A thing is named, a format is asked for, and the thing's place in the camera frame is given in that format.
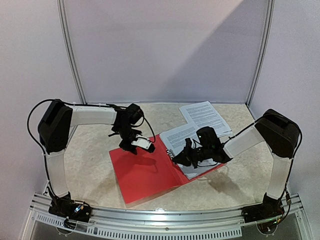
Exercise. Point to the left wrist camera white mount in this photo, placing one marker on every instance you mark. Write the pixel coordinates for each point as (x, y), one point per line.
(144, 143)

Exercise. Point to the aluminium frame post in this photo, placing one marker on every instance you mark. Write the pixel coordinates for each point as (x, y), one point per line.
(62, 10)
(262, 51)

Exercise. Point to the aluminium front rail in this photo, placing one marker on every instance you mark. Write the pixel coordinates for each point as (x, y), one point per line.
(127, 224)

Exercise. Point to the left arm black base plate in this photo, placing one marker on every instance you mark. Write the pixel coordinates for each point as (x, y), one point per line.
(71, 209)

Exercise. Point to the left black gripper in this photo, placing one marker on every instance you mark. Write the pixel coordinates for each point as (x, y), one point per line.
(132, 150)

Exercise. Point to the stack of printed papers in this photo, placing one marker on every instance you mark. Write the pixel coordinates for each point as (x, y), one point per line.
(203, 114)

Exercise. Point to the left aluminium frame post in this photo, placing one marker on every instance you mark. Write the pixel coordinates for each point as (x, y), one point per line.
(62, 10)

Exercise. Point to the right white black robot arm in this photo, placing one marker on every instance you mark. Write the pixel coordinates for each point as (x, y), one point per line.
(282, 136)

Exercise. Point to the red file folder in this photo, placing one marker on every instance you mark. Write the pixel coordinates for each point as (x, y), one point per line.
(145, 174)

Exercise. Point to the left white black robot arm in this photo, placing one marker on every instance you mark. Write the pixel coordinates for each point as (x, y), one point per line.
(54, 128)

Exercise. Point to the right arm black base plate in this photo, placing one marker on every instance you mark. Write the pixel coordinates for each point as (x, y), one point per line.
(262, 211)

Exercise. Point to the right aluminium frame post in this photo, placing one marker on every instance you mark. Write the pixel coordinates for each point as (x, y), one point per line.
(262, 51)

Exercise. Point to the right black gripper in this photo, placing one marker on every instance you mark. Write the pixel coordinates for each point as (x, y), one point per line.
(187, 157)

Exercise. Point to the metal clip folder spine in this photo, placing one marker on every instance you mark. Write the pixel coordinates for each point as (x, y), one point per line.
(169, 153)

